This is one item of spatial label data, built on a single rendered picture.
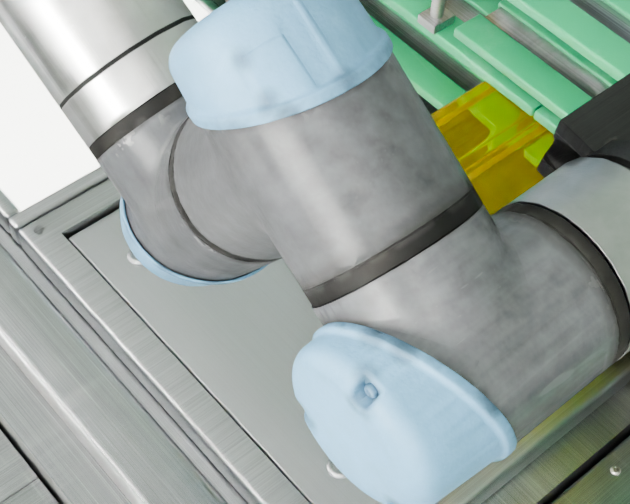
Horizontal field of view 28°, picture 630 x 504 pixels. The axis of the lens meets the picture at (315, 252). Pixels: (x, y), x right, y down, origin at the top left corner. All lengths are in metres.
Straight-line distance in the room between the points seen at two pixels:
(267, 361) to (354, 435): 0.65
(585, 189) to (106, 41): 0.21
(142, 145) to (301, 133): 0.13
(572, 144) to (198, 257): 0.17
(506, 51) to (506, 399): 0.68
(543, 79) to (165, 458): 0.45
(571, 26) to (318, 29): 0.59
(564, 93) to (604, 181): 0.58
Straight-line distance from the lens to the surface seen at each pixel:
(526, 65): 1.09
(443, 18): 1.13
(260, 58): 0.43
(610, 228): 0.48
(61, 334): 1.13
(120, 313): 1.13
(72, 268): 1.16
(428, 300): 0.44
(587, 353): 0.47
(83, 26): 0.56
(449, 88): 1.19
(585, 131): 0.53
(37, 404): 1.12
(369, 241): 0.43
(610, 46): 1.01
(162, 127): 0.55
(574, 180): 0.50
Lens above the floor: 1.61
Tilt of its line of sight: 25 degrees down
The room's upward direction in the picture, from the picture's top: 123 degrees counter-clockwise
